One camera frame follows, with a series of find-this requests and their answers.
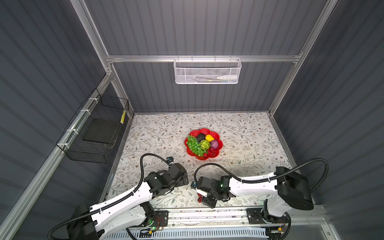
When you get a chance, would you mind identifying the white wire mesh basket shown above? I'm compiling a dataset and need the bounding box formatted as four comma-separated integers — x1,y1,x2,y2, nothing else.
173,58,242,85

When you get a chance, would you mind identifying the black pad in basket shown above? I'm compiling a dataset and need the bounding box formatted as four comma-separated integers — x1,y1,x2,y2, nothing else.
82,119,118,144

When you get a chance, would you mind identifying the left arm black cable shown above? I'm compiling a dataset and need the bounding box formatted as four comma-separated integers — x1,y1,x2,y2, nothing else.
47,152,170,240

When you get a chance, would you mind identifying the green grape bunch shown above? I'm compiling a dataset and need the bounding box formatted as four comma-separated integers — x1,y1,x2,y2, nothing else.
187,136,207,157

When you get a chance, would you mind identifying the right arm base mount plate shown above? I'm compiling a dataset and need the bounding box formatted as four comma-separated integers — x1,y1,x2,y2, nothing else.
246,208,289,225

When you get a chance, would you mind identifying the dark avocado fake fruit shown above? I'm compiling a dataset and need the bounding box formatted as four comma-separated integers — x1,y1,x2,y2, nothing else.
196,133,206,143

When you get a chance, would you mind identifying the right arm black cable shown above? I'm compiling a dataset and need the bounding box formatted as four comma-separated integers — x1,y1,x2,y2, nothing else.
193,158,330,240

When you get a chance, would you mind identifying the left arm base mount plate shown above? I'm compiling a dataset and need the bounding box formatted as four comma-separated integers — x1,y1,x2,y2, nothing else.
140,211,169,229

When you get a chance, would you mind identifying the purple fig fake fruit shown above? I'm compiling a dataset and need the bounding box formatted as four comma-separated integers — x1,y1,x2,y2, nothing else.
210,140,219,150

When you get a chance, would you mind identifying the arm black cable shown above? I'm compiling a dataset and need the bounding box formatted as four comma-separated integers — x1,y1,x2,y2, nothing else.
47,152,170,240
193,158,330,240

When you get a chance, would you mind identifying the white marker in basket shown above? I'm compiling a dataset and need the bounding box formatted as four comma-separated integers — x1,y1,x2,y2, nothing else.
216,75,239,82

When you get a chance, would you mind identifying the yellow tag on basket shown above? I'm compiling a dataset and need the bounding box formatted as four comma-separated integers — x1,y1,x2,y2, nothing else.
120,110,126,124

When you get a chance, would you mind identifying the green custard apple fake fruit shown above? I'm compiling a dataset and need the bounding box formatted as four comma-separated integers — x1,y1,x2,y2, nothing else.
199,140,211,151

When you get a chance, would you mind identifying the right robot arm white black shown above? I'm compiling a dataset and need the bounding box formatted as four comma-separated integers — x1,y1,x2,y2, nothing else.
191,167,314,218

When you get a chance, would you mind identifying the dark cherry pair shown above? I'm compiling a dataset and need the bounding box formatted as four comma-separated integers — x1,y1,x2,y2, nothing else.
207,148,217,158

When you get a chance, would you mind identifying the black wire basket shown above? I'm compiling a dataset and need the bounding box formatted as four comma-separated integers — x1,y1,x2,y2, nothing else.
57,90,129,164

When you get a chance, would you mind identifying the red flower shaped bowl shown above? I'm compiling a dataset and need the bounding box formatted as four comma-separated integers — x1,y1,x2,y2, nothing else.
184,128,224,161

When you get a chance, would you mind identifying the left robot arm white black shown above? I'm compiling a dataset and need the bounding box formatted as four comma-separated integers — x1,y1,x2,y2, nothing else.
66,157,189,240

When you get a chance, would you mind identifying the white vented strip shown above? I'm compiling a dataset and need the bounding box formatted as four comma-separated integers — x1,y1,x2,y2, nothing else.
103,227,268,240

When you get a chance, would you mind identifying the aluminium front rail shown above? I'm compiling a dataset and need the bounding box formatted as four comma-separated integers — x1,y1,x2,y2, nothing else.
163,205,330,230

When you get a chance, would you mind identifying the yellow lemon fake fruit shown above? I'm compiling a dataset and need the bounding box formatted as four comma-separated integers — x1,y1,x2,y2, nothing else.
205,135,215,142

